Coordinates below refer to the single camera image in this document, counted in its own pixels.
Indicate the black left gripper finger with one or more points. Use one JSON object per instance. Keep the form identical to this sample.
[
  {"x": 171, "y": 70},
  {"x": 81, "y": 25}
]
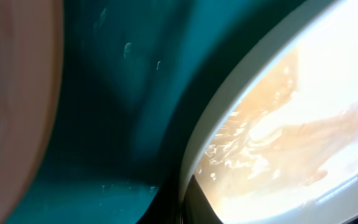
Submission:
[{"x": 196, "y": 208}]

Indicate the white plate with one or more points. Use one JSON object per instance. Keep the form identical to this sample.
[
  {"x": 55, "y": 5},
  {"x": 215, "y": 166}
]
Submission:
[{"x": 278, "y": 141}]

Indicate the blue plastic tray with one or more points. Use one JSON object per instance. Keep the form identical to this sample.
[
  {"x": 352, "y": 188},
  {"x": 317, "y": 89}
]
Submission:
[{"x": 137, "y": 74}]

